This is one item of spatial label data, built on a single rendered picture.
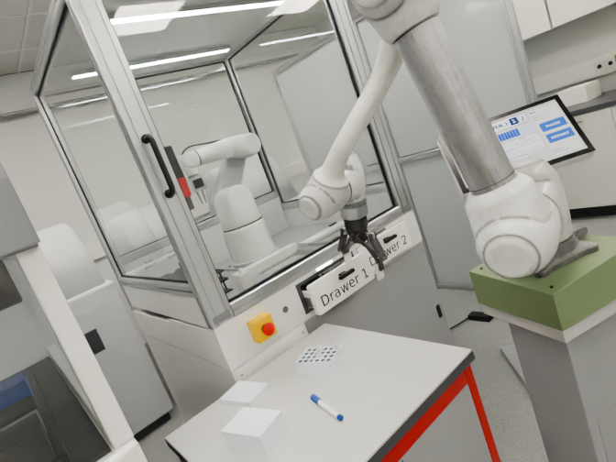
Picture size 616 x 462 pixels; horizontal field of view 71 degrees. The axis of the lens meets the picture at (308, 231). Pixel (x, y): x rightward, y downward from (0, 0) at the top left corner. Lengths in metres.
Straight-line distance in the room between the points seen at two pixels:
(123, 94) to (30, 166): 3.25
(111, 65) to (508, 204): 1.06
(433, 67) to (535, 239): 0.40
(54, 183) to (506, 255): 4.06
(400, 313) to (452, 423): 0.78
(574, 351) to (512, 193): 0.49
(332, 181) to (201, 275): 0.48
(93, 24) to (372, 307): 1.31
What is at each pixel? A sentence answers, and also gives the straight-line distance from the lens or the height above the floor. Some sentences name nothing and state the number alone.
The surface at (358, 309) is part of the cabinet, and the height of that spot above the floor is 0.71.
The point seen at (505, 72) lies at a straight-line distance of 2.75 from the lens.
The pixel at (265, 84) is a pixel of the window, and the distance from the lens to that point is 1.58.
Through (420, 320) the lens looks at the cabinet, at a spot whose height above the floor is 0.50.
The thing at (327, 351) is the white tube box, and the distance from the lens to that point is 1.29.
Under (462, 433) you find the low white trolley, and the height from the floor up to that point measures 0.59.
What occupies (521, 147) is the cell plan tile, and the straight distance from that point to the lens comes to 2.01.
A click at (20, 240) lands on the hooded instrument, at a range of 0.98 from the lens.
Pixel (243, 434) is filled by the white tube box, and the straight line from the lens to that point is 1.09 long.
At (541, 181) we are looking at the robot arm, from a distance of 1.18.
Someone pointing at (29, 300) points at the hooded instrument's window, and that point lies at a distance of 1.00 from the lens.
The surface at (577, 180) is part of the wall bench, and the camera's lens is 4.16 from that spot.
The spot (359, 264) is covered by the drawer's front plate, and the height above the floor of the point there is 0.90.
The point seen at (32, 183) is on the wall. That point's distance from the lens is 4.52.
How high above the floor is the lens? 1.36
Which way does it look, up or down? 11 degrees down
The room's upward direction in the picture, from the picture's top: 20 degrees counter-clockwise
